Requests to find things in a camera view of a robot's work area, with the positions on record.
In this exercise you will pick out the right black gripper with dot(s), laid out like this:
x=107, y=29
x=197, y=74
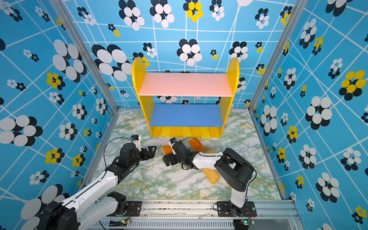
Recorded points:
x=166, y=159

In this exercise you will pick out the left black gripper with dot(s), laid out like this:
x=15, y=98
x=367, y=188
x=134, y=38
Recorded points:
x=152, y=155

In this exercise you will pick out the orange sponge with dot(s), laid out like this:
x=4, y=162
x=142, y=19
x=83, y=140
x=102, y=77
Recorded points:
x=167, y=149
x=196, y=145

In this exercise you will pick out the yellow sponge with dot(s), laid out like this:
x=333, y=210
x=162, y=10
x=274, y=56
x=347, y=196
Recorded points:
x=166, y=131
x=186, y=131
x=204, y=132

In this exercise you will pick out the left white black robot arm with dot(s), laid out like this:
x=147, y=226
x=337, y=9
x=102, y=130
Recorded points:
x=96, y=201

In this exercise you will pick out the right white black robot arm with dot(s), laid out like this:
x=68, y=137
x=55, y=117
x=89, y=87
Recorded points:
x=235, y=170

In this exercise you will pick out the yellow shelf with coloured boards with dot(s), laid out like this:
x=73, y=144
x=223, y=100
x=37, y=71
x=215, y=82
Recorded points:
x=224, y=86

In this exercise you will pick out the tan sponge front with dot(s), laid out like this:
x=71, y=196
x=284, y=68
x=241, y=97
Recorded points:
x=212, y=175

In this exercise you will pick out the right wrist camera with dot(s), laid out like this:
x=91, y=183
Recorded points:
x=172, y=141

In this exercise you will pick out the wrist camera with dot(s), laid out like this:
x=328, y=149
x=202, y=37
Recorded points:
x=136, y=139
x=172, y=141

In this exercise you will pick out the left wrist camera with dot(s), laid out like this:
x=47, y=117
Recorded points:
x=136, y=139

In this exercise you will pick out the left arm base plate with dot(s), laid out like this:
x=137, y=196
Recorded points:
x=132, y=209

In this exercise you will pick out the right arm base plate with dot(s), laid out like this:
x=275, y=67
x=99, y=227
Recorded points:
x=227, y=209

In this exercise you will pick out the aluminium front rail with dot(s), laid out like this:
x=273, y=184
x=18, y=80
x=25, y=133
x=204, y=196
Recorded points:
x=191, y=215

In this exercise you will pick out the left aluminium corner post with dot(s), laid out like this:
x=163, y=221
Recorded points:
x=75, y=35

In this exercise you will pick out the aluminium corner post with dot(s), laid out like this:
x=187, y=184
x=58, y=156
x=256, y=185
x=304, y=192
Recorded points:
x=75, y=35
x=285, y=35

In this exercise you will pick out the right aluminium corner post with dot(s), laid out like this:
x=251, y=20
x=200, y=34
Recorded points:
x=285, y=35

